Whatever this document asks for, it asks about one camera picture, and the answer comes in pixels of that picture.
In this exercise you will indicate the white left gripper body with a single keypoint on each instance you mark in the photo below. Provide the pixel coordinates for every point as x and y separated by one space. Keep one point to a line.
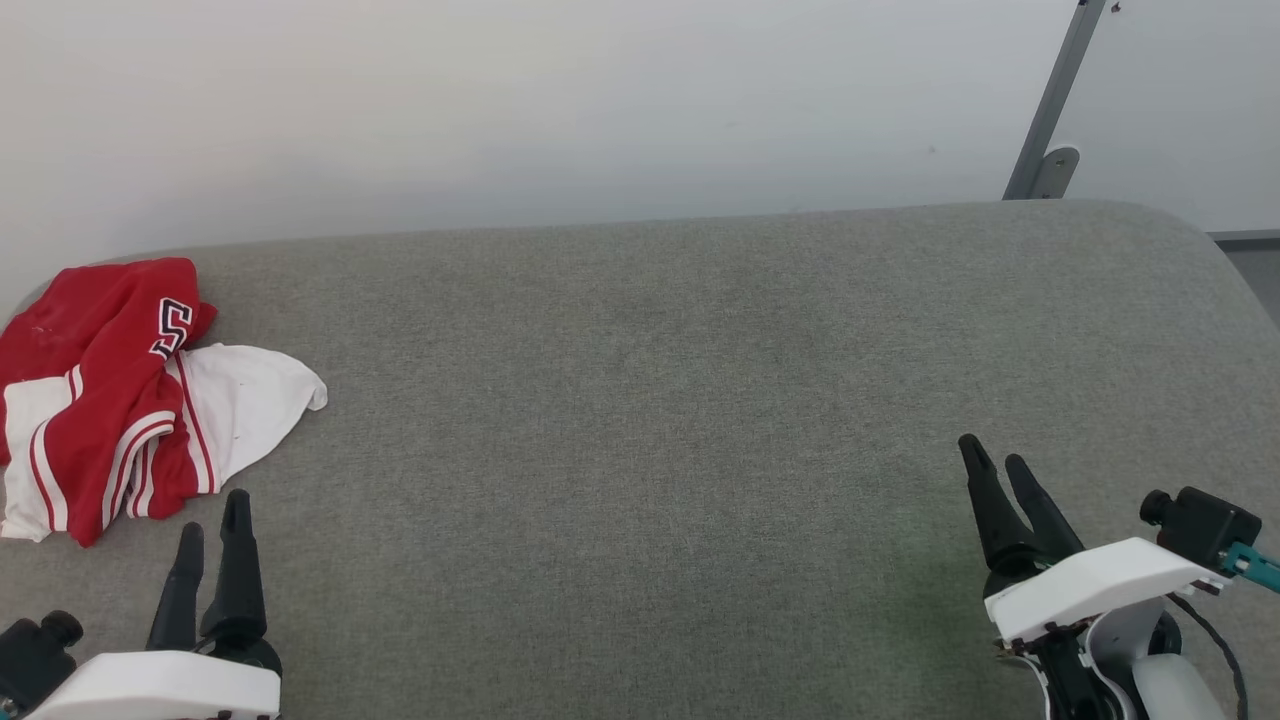
170 685

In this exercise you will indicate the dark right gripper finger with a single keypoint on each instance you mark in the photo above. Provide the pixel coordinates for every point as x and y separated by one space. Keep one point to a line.
995 510
1045 515

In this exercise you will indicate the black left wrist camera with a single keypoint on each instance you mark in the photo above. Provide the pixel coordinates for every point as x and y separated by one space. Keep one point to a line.
30 655

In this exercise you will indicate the grey metal post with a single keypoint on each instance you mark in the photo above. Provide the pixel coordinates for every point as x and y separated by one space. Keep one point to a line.
1055 90

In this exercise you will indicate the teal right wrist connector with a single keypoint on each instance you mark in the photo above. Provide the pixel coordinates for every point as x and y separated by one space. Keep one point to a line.
1255 567

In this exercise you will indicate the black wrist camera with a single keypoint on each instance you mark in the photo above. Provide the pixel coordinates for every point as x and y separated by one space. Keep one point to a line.
30 655
1205 525

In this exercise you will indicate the grey metal post bracket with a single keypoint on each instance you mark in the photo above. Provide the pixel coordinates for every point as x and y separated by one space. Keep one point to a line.
1058 170

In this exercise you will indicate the grey fabric sofa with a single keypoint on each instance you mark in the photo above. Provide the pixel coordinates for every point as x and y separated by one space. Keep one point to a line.
640 450

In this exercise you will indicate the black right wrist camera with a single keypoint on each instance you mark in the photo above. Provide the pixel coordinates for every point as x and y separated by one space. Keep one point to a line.
1205 525

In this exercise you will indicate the dark grey baseboard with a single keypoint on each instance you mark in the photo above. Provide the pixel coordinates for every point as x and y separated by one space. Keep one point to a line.
1250 238

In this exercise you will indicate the red and white jersey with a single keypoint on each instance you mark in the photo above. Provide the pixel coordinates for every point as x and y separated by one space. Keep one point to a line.
110 400

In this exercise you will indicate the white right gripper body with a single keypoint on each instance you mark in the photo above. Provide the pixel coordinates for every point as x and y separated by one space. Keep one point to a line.
1090 585

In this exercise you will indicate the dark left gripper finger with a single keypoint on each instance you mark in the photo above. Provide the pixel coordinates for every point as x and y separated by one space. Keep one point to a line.
238 590
180 600

